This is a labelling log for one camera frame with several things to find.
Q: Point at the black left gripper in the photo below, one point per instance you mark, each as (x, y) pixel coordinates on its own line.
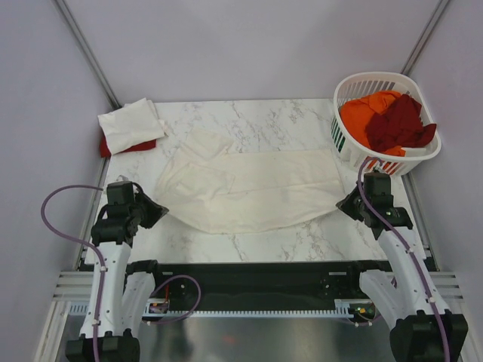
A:
(156, 210)

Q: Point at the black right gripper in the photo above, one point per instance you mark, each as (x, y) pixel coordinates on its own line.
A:
(345, 206)

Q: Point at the cream white t shirt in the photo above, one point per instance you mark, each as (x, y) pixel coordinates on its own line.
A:
(217, 191)

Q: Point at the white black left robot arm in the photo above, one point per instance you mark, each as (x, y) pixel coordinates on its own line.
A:
(120, 290)

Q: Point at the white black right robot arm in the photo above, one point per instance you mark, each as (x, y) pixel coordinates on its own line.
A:
(422, 326)

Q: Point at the folded red t shirt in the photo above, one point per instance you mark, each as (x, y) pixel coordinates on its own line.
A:
(107, 150)

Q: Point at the green t shirt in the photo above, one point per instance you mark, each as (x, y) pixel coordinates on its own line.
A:
(337, 135)

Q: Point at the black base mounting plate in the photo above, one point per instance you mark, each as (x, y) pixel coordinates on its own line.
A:
(283, 284)

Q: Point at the orange t shirt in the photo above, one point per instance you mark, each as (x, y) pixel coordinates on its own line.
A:
(356, 114)

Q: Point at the dark red t shirt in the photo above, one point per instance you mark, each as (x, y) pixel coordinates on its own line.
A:
(399, 128)

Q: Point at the white plastic laundry basket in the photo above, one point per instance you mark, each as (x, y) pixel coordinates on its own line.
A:
(363, 84)

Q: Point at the folded white t shirt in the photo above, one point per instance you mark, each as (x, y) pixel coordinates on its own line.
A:
(132, 124)

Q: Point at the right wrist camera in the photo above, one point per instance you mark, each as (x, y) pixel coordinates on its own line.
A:
(377, 184)

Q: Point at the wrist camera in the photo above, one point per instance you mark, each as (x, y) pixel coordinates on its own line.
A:
(120, 192)
(377, 184)

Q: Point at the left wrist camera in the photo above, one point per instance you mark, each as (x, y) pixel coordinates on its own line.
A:
(120, 192)

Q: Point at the white slotted cable duct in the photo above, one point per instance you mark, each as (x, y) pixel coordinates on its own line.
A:
(338, 309)

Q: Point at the aluminium frame rail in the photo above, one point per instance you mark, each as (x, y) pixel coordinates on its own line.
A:
(75, 286)

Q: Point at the right corner metal post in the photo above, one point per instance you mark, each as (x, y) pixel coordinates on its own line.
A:
(425, 36)

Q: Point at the corner metal post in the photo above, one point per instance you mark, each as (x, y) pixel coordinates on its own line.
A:
(83, 45)
(425, 36)

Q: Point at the left corner metal post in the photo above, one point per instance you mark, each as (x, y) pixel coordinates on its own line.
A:
(83, 45)

